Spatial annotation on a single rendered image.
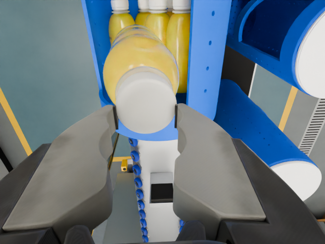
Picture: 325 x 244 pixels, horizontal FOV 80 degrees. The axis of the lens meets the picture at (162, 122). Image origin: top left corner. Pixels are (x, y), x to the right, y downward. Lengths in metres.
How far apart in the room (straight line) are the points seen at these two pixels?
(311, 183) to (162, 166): 0.59
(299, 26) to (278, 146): 0.45
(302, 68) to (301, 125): 1.68
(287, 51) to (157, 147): 0.53
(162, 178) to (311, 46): 0.67
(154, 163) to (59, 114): 1.29
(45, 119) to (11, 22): 0.79
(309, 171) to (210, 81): 0.65
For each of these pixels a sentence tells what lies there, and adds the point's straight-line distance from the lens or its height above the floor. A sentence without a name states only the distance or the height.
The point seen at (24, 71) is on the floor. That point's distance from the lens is 1.92.
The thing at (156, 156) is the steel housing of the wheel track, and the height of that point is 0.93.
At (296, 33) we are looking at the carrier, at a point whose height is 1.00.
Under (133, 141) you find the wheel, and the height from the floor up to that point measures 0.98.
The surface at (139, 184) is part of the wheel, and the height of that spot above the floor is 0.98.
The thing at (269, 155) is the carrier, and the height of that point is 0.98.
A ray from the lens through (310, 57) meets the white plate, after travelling 0.66.
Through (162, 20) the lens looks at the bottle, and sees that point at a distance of 0.46.
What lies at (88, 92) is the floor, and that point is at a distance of 1.77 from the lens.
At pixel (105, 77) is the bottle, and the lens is 0.16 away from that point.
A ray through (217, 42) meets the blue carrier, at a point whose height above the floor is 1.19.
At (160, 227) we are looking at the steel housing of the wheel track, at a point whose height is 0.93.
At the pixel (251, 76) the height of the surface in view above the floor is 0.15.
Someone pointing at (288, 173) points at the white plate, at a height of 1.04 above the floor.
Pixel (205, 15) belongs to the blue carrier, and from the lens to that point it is 0.34.
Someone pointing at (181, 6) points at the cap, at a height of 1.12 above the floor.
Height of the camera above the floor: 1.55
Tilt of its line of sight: 58 degrees down
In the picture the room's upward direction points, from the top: 177 degrees clockwise
